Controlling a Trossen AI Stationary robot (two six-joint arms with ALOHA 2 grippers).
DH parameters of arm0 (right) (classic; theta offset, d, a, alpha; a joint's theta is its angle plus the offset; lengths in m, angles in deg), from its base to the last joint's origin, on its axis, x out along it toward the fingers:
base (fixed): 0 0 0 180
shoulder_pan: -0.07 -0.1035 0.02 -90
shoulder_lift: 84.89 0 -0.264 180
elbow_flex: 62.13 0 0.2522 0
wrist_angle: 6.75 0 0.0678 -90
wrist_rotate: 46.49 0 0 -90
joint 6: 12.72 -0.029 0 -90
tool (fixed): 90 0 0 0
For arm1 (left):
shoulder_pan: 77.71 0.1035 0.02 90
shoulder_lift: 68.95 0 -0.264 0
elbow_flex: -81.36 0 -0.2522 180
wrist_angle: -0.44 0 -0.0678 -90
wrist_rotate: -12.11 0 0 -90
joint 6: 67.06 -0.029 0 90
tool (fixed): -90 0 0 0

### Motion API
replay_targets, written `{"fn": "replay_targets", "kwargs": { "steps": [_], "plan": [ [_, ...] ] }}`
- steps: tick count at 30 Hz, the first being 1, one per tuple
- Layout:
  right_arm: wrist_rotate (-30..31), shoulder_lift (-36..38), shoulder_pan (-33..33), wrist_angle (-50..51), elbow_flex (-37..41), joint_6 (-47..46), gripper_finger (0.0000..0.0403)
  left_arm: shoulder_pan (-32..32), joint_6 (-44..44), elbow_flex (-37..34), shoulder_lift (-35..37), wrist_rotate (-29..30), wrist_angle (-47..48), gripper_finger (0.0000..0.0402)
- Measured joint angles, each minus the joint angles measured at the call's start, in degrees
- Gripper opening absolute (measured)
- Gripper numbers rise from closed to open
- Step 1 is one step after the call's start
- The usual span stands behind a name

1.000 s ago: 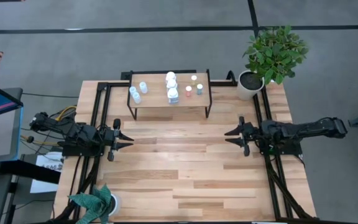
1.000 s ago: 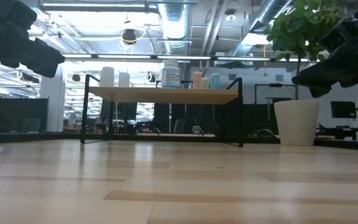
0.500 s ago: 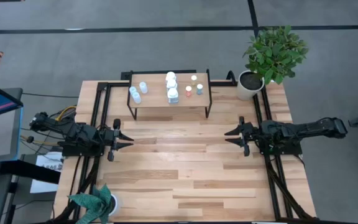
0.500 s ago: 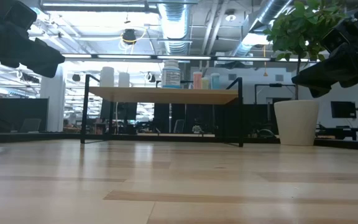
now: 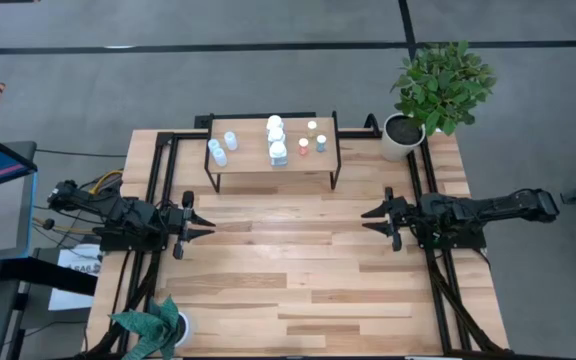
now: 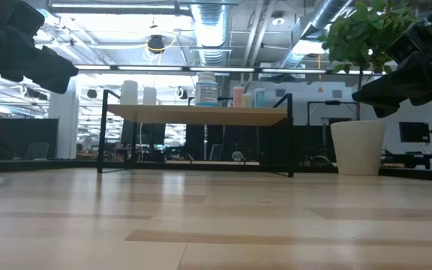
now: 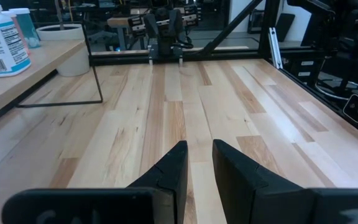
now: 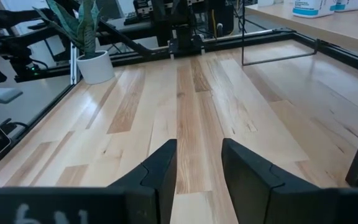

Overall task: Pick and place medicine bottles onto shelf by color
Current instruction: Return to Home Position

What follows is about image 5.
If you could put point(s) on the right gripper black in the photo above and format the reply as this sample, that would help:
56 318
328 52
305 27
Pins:
405 217

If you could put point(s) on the wooden shelf black metal frame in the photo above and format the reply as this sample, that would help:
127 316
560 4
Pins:
253 162

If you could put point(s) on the small white plant pot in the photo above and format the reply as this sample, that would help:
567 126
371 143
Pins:
188 330

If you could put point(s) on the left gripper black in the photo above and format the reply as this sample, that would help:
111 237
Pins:
179 225

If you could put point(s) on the green leafy plant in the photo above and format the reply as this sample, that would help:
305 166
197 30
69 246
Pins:
443 85

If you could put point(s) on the yellow pill vial white cap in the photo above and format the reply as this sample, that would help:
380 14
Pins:
312 128

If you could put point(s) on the blue pill vial white cap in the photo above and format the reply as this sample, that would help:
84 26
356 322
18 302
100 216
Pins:
321 143

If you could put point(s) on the black flat bar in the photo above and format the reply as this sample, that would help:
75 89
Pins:
43 275

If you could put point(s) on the white melatonin bottle blue label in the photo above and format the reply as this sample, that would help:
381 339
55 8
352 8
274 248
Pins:
278 153
276 135
274 121

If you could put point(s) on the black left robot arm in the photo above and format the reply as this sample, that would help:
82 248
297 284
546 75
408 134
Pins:
118 215

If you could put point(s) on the large white plant pot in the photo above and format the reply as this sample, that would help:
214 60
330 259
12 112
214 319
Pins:
395 147

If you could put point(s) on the black metal table frame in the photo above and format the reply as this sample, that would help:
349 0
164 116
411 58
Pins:
183 135

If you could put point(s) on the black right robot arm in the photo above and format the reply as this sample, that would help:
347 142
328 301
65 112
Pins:
493 205

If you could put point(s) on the white paper sheet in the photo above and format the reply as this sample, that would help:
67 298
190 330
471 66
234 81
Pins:
79 260

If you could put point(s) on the translucent white plastic bottle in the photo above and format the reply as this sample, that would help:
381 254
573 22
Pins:
230 140
220 157
213 144

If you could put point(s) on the pink pill vial white cap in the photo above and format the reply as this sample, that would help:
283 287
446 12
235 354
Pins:
303 146

